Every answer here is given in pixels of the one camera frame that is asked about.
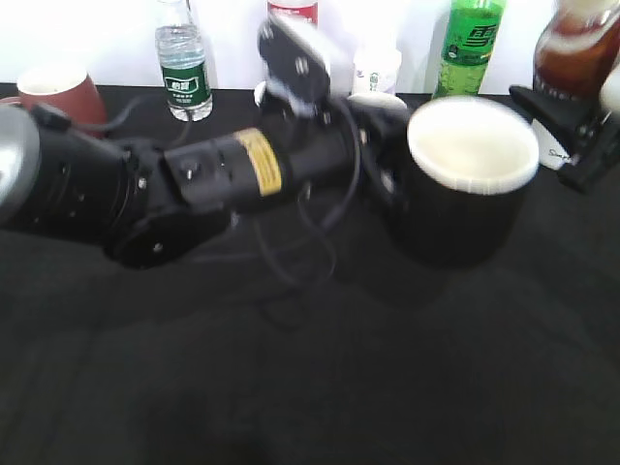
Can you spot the grey mug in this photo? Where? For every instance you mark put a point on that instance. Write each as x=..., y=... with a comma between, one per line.
x=375, y=101

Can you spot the cola bottle red label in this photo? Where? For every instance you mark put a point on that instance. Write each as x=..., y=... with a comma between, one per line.
x=308, y=10

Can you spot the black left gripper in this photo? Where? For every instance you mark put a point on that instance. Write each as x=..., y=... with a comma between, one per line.
x=377, y=144

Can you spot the orange nescafe coffee bottle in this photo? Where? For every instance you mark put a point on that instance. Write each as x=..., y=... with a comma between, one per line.
x=577, y=50

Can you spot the green sprite bottle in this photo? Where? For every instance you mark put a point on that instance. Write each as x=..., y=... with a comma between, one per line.
x=467, y=46

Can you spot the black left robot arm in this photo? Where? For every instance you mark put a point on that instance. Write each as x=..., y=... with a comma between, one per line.
x=146, y=205

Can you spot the black mug white interior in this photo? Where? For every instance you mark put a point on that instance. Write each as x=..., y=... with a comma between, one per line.
x=461, y=176

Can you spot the maroon mug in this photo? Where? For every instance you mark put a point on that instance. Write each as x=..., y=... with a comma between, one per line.
x=61, y=96

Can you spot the water bottle green label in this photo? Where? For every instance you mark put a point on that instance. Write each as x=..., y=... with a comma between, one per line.
x=182, y=61

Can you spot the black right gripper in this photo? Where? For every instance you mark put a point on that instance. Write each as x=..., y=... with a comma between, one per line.
x=595, y=142

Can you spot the small white drink bottle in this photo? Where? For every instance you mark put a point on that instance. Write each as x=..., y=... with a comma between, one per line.
x=376, y=70

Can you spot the yellow paper cup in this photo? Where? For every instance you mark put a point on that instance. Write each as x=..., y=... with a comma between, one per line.
x=258, y=93

